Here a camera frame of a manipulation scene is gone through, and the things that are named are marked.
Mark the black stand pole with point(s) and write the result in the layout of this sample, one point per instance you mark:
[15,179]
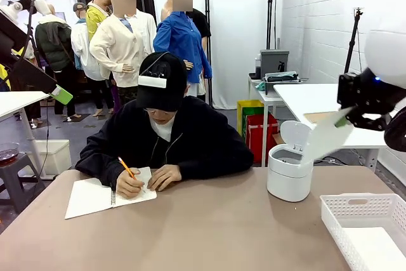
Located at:
[207,30]

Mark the grey plastic stool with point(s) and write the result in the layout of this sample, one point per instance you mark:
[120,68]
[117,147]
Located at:
[12,172]

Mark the white perforated plastic basket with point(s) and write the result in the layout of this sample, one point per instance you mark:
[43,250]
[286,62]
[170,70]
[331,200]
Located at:
[336,217]

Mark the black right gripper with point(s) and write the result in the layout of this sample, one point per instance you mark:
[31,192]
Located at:
[377,93]

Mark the dark puffer jacket mannequin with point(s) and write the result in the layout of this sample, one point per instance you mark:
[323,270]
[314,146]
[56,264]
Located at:
[52,45]

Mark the teal cloth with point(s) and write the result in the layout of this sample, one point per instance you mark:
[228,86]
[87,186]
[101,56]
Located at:
[260,86]

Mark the black double pole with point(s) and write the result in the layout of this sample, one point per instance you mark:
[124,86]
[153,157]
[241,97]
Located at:
[272,7]

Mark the black tripod stand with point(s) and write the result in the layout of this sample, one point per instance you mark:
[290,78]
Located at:
[352,45]

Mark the dark tray with teal contents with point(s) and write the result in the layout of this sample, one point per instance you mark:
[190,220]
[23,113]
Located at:
[284,76]

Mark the person head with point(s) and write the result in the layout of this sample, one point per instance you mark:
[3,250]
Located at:
[165,118]

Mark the white storage crate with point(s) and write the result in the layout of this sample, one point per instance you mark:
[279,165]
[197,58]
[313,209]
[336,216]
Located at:
[57,156]

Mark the white desk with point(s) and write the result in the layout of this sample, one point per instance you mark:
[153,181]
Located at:
[9,103]

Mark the white lidded trash bin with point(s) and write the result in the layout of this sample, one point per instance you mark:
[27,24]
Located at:
[287,182]

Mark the white shirt mannequin grey cap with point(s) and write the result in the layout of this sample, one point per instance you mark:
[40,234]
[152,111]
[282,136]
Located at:
[81,42]

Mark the large white table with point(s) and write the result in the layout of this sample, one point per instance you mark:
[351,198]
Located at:
[304,99]

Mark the black t-shirt mannequin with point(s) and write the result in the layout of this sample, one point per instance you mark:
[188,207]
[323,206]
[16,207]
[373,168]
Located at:
[203,20]

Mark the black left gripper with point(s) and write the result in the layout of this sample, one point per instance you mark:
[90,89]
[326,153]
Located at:
[9,39]

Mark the person torso black jacket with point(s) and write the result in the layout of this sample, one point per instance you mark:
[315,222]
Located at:
[203,137]

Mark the orange pencil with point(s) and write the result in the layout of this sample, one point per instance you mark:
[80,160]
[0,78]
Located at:
[125,165]

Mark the white spiral notebook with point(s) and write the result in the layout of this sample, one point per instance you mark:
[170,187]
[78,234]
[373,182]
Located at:
[89,198]

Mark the small white side table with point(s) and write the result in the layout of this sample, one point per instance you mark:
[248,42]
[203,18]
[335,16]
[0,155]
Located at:
[266,99]

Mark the blue shirt mannequin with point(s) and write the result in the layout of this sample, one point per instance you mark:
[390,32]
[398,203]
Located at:
[177,36]

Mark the person right forearm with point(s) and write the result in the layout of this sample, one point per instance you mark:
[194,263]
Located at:
[95,166]

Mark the red bag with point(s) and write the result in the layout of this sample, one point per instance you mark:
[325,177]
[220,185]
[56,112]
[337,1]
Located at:
[260,137]

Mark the white paper sheet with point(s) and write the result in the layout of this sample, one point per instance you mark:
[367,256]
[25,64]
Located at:
[374,248]
[326,137]

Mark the white cardigan mannequin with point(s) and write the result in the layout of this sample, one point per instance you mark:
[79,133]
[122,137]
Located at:
[117,42]

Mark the white head camera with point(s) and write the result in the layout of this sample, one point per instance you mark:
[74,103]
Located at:
[152,81]

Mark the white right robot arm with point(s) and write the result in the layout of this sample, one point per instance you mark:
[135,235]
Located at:
[387,52]

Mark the glass bowl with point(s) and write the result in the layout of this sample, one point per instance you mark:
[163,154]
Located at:
[8,153]

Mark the yellow green bag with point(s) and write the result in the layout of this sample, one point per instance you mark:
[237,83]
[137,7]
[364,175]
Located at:
[245,109]

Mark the yellow jacket mannequin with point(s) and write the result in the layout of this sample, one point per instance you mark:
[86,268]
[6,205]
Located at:
[93,18]

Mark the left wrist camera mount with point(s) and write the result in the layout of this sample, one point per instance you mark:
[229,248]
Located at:
[41,3]

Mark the person right hand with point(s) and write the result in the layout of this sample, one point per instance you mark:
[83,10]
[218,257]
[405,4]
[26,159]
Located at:
[128,187]

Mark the thin frame glasses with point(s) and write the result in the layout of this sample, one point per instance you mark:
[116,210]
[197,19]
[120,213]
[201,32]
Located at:
[158,112]

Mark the person left forearm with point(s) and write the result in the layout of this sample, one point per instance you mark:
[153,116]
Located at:
[219,164]

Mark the black baseball cap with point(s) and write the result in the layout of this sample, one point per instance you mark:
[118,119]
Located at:
[165,93]

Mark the flat brown cardboard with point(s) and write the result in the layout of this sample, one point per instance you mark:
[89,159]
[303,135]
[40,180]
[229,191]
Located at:
[317,117]

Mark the person left hand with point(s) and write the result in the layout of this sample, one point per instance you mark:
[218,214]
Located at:
[165,177]

